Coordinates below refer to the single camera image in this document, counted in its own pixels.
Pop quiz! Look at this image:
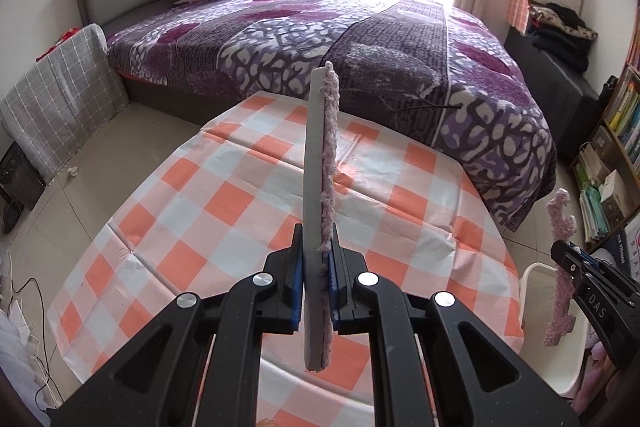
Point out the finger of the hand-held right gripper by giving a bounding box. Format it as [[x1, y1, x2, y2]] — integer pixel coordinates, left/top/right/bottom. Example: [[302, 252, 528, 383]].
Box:
[[550, 239, 640, 388], [574, 247, 640, 308]]

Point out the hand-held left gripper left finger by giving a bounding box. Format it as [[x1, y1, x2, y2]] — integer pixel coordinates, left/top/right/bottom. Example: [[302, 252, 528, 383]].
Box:
[[50, 223, 306, 427]]

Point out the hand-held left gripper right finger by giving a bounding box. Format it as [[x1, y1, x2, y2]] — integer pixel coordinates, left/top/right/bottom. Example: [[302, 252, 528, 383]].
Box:
[[327, 227, 581, 427]]

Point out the pink fluffy strip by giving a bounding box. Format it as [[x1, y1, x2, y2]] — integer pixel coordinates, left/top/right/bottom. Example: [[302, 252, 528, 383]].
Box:
[[542, 188, 578, 348]]

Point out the white plastic bin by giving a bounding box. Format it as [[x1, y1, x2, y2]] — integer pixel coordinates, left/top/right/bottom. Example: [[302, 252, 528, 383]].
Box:
[[517, 262, 588, 400]]

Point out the grey pad with pink fluff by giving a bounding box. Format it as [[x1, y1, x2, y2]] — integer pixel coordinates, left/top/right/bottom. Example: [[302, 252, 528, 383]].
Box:
[[301, 62, 342, 374]]

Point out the blue white cardboard carton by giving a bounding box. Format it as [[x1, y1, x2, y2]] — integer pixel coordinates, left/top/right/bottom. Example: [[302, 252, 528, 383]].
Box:
[[592, 212, 640, 278]]

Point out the pile of boxes and bags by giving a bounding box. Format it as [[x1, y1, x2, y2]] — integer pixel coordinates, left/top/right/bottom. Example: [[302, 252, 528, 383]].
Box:
[[572, 142, 626, 243]]

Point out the wooden bookshelf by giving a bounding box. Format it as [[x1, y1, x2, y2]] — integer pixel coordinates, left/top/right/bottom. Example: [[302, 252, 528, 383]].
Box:
[[570, 7, 640, 253]]

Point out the orange white checked tablecloth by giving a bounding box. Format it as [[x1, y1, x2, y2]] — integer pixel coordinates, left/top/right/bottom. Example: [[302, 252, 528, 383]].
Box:
[[47, 91, 526, 427]]

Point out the row of colourful books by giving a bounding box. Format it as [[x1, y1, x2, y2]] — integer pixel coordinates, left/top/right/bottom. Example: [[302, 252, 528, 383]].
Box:
[[602, 67, 640, 152]]

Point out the black bag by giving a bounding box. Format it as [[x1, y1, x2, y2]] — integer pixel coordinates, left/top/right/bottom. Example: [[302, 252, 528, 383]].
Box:
[[597, 76, 621, 120]]

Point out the black storage bench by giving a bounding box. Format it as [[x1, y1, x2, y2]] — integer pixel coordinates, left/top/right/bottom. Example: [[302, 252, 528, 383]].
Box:
[[502, 27, 601, 162]]

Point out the pile of dark clothes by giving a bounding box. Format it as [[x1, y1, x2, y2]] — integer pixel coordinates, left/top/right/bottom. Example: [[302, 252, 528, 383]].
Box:
[[527, 2, 598, 72]]

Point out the bed with purple cover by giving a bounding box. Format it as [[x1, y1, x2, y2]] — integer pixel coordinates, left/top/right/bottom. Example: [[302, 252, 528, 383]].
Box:
[[106, 0, 557, 233]]

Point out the white plastic sheet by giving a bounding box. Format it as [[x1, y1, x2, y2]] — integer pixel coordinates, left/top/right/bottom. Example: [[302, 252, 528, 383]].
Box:
[[0, 297, 51, 413]]

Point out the black box device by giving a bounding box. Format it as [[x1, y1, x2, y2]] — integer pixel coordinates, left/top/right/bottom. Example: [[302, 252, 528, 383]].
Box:
[[0, 142, 48, 235]]

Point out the grey checked cloth rack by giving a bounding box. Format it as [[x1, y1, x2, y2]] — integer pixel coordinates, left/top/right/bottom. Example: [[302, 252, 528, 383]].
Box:
[[0, 24, 128, 180]]

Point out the red cloth item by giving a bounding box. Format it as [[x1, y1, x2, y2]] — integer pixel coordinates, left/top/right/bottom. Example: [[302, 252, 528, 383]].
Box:
[[37, 27, 81, 58]]

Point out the black cord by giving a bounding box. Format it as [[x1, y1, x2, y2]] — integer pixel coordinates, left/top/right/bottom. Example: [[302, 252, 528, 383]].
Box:
[[387, 103, 452, 114]]

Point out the thin black cable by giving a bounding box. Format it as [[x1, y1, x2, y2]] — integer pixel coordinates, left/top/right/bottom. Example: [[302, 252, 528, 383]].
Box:
[[10, 277, 56, 408]]

